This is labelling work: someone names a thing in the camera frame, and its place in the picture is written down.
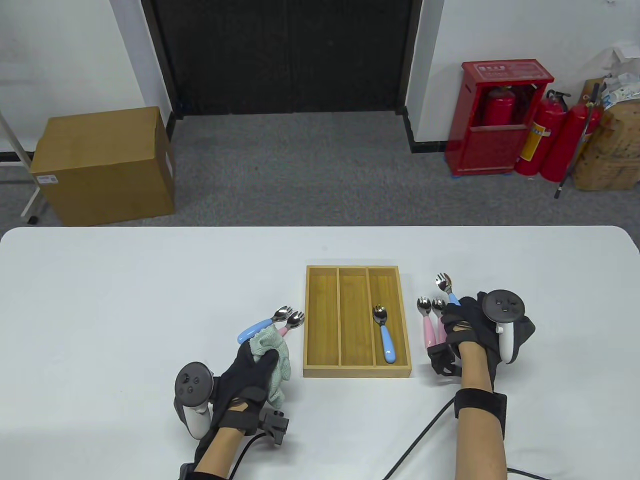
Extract black door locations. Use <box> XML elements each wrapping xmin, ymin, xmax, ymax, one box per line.
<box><xmin>141</xmin><ymin>0</ymin><xmax>423</xmax><ymax>118</ymax></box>

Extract person's left forearm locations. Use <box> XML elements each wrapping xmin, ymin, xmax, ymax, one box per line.
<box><xmin>192</xmin><ymin>425</ymin><xmax>251</xmax><ymax>480</ymax></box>

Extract person's left hand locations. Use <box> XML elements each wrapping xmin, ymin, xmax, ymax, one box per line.
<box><xmin>210</xmin><ymin>341</ymin><xmax>281</xmax><ymax>436</ymax></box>

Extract red extinguisher with yellow label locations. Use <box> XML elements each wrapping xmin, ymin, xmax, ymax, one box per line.
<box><xmin>514</xmin><ymin>90</ymin><xmax>572</xmax><ymax>177</ymax></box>

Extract printed cardboard box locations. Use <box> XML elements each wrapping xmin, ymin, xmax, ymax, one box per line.
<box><xmin>570</xmin><ymin>77</ymin><xmax>640</xmax><ymax>192</ymax></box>

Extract black forearm strap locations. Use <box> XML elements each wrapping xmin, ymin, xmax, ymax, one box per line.
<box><xmin>454</xmin><ymin>389</ymin><xmax>508</xmax><ymax>442</ymax></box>
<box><xmin>179</xmin><ymin>462</ymin><xmax>221</xmax><ymax>480</ymax></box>

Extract black rod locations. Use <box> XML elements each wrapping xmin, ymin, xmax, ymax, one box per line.
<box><xmin>554</xmin><ymin>81</ymin><xmax>601</xmax><ymax>200</ymax></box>

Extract green fish scale cleaning cloth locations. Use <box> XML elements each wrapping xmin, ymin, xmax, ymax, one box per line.
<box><xmin>248</xmin><ymin>325</ymin><xmax>293</xmax><ymax>407</ymax></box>

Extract red fire extinguisher cabinet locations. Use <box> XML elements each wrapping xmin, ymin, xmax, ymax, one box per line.
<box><xmin>445</xmin><ymin>59</ymin><xmax>555</xmax><ymax>177</ymax></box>

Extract person's right hand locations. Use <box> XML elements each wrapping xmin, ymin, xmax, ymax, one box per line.
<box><xmin>426</xmin><ymin>295</ymin><xmax>536</xmax><ymax>393</ymax></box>

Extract brown cardboard box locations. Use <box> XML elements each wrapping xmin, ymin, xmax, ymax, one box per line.
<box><xmin>29</xmin><ymin>106</ymin><xmax>177</xmax><ymax>227</ymax></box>

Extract person's right forearm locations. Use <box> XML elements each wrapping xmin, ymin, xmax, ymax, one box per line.
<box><xmin>456</xmin><ymin>345</ymin><xmax>507</xmax><ymax>480</ymax></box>

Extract white stand frame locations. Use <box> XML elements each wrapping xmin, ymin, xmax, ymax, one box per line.
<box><xmin>0</xmin><ymin>107</ymin><xmax>46</xmax><ymax>225</ymax></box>

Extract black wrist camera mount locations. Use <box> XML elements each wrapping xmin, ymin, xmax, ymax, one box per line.
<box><xmin>259</xmin><ymin>409</ymin><xmax>291</xmax><ymax>446</ymax></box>

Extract grey handheld controller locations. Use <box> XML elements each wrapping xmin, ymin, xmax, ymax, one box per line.
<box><xmin>174</xmin><ymin>362</ymin><xmax>217</xmax><ymax>441</ymax></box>
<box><xmin>481</xmin><ymin>290</ymin><xmax>527</xmax><ymax>365</ymax></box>

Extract white plastic bags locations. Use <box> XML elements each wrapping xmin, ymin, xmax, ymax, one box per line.
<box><xmin>597</xmin><ymin>42</ymin><xmax>640</xmax><ymax>108</ymax></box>

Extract red fire extinguisher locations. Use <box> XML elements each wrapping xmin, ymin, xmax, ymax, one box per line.
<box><xmin>540</xmin><ymin>102</ymin><xmax>603</xmax><ymax>182</ymax></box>
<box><xmin>482</xmin><ymin>85</ymin><xmax>517</xmax><ymax>127</ymax></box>

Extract blue-handled spoon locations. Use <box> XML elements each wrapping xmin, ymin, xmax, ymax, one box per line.
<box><xmin>372</xmin><ymin>304</ymin><xmax>398</xmax><ymax>365</ymax></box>

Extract wooden cutlery tray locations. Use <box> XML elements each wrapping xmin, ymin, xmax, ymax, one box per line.
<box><xmin>303</xmin><ymin>265</ymin><xmax>414</xmax><ymax>379</ymax></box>

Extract pink handle baby fork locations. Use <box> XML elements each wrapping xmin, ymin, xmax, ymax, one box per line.
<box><xmin>431</xmin><ymin>297</ymin><xmax>447</xmax><ymax>346</ymax></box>
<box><xmin>417</xmin><ymin>296</ymin><xmax>437</xmax><ymax>351</ymax></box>
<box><xmin>275</xmin><ymin>311</ymin><xmax>306</xmax><ymax>337</ymax></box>

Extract blue handle baby fork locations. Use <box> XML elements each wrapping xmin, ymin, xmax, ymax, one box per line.
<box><xmin>236</xmin><ymin>305</ymin><xmax>295</xmax><ymax>346</ymax></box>
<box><xmin>435</xmin><ymin>272</ymin><xmax>461</xmax><ymax>306</ymax></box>

